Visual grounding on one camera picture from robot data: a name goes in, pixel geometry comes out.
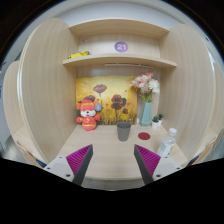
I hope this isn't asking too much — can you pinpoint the pink white flower bouquet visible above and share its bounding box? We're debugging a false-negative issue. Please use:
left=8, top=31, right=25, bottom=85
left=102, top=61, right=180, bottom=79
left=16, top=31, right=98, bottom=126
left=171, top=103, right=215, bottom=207
left=131, top=71, right=160, bottom=103

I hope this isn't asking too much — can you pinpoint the dark grey plastic cup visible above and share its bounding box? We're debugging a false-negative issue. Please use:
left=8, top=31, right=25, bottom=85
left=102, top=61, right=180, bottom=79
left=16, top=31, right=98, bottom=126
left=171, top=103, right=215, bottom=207
left=117, top=122, right=131, bottom=141

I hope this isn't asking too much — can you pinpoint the purple round number sticker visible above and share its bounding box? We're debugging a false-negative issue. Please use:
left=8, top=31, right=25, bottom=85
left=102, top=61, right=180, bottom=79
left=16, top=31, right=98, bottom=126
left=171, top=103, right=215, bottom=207
left=114, top=41, right=128, bottom=53

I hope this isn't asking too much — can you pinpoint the round red coaster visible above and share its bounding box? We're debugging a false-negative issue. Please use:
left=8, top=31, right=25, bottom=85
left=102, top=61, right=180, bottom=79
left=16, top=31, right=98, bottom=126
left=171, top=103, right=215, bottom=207
left=138, top=132, right=151, bottom=140

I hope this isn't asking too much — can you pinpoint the wooden desk hutch shelf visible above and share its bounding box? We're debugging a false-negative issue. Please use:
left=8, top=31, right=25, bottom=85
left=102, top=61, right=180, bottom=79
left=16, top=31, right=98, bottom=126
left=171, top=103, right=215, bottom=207
left=2, top=17, right=224, bottom=168

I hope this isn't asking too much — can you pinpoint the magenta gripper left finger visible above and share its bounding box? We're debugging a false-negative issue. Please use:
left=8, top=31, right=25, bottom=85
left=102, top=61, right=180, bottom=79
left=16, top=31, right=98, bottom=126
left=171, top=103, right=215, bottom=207
left=66, top=144, right=93, bottom=186

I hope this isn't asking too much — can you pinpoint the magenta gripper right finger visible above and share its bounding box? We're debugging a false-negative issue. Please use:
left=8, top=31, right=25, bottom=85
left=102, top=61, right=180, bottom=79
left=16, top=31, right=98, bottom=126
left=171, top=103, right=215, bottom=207
left=134, top=144, right=161, bottom=185

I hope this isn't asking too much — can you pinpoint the small potted plant white pot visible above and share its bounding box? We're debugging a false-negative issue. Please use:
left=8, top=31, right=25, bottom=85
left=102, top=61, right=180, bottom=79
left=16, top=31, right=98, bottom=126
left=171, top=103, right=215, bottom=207
left=152, top=115, right=159, bottom=129

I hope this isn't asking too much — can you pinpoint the clear plastic water bottle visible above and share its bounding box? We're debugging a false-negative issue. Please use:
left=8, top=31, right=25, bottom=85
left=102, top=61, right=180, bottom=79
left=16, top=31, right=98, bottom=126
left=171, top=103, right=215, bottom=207
left=157, top=128, right=177, bottom=157

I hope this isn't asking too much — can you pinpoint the red plush toy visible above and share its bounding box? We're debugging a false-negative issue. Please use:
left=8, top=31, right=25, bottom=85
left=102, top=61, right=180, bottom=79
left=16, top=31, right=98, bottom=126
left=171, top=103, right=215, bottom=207
left=76, top=100, right=102, bottom=131

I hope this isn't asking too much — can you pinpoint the yellow object on shelf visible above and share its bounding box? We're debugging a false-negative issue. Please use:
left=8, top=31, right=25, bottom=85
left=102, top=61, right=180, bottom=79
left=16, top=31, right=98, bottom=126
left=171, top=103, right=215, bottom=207
left=68, top=51, right=91, bottom=59

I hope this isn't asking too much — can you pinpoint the poppy flower painting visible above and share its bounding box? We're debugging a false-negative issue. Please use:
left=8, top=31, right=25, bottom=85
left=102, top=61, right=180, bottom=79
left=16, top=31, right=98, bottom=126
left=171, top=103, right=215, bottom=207
left=76, top=75, right=137, bottom=125

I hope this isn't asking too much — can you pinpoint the light blue vase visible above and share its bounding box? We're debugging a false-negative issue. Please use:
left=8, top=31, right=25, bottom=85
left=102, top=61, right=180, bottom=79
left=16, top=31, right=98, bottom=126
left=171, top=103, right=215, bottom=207
left=140, top=102, right=152, bottom=127

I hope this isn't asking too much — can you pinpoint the under-shelf light bar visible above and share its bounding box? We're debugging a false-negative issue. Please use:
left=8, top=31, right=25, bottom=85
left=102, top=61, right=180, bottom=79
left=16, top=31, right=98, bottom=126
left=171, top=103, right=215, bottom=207
left=104, top=63, right=153, bottom=69

